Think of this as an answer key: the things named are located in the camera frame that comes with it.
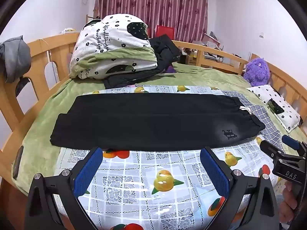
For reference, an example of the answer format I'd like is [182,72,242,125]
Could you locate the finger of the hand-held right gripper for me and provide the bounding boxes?
[281,135,307,159]
[260,140,286,161]

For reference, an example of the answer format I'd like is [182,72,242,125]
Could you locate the black pants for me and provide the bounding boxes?
[49,93,266,152]

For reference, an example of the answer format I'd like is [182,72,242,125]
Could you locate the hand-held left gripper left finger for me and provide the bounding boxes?
[24,147,104,230]

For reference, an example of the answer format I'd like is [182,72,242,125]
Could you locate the wooden bed frame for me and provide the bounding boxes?
[0,31,307,197]

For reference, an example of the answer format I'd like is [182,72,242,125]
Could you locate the fruit print sheet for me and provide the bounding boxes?
[54,85,288,230]

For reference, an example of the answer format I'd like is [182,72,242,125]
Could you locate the purple plush toy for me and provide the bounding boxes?
[243,57,271,87]

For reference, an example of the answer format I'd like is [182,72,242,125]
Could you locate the red chair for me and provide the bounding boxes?
[155,25,175,41]

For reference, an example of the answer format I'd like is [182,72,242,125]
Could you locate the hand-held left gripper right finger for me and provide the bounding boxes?
[200,147,281,230]

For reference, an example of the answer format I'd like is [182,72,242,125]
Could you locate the person's right hand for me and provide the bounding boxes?
[279,182,303,230]

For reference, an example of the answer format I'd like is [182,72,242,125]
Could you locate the green bed blanket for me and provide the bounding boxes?
[12,62,307,180]

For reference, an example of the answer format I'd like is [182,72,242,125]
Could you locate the flower print pillow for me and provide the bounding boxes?
[247,84,301,133]

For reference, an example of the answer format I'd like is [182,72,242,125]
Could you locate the black flat object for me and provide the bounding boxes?
[12,146,24,180]

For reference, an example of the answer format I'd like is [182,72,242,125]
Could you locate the pile of papers and boxes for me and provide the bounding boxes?
[201,31,224,61]

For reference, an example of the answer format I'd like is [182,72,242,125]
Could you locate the grey hanging cloth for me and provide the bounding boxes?
[0,35,31,84]

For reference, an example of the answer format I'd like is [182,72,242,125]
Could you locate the purple cloth item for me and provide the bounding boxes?
[163,65,177,76]

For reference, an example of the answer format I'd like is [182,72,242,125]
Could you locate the cardboard box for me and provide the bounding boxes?
[179,48,199,65]

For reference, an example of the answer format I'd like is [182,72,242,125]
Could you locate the dark red curtain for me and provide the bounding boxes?
[95,0,209,42]

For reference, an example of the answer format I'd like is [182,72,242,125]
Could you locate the grey checkered cloth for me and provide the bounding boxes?
[222,90,286,149]

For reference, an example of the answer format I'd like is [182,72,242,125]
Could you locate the folded flower print quilt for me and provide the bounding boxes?
[69,14,158,79]

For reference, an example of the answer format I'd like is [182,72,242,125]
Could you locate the black jacket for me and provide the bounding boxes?
[104,35,183,89]

